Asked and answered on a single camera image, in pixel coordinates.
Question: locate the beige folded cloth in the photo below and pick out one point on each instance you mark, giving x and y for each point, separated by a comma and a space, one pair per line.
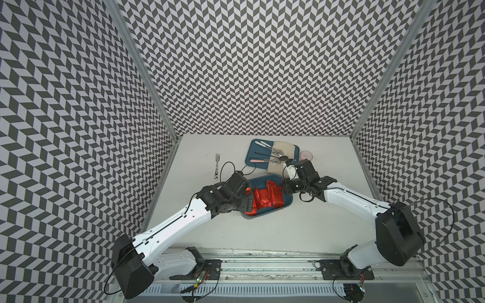
289, 150

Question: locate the teal flat tray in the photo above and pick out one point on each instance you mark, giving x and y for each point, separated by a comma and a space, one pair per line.
255, 148

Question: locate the teal plastic storage box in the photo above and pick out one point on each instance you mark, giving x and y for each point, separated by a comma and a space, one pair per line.
260, 183

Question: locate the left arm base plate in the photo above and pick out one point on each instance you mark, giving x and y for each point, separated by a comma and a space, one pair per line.
212, 267

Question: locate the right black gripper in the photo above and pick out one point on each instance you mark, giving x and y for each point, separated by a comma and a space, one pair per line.
288, 190

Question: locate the white handle spoon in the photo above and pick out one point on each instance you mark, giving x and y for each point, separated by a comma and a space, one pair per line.
273, 150

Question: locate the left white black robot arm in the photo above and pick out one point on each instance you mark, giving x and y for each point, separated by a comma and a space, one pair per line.
140, 260

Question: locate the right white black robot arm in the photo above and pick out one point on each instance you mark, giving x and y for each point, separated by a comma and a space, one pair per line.
397, 234

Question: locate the cow pattern handle fork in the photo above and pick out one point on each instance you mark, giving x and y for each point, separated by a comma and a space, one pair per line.
217, 160

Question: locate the pink handle spoon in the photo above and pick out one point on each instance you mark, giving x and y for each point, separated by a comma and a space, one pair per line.
270, 161

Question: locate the pink translucent cup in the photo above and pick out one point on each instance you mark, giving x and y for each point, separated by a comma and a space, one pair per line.
306, 155

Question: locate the aluminium front rail frame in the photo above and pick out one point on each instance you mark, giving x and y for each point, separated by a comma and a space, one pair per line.
288, 276

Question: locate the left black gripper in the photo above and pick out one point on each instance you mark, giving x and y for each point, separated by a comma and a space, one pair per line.
246, 202

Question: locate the red foil tea bag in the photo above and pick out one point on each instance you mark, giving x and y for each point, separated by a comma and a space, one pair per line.
249, 196
261, 200
276, 194

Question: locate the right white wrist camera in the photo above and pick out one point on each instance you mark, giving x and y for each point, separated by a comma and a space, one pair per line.
290, 172

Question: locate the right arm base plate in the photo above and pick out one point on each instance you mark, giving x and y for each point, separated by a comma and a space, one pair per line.
344, 270

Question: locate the black metal spoon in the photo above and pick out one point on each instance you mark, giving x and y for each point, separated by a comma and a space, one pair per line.
281, 158

